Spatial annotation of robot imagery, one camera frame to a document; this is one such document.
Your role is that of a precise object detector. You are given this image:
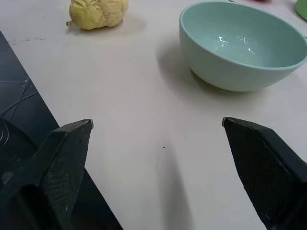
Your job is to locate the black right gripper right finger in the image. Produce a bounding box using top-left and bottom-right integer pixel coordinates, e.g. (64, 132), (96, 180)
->
(222, 116), (307, 230)

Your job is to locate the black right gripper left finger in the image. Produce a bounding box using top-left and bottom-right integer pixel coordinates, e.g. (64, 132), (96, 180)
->
(0, 118), (94, 230)

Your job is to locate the light green bowl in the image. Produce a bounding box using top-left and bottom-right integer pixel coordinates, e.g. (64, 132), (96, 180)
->
(179, 1), (307, 92)

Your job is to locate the green container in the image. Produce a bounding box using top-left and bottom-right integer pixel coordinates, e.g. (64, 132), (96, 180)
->
(294, 0), (307, 20)

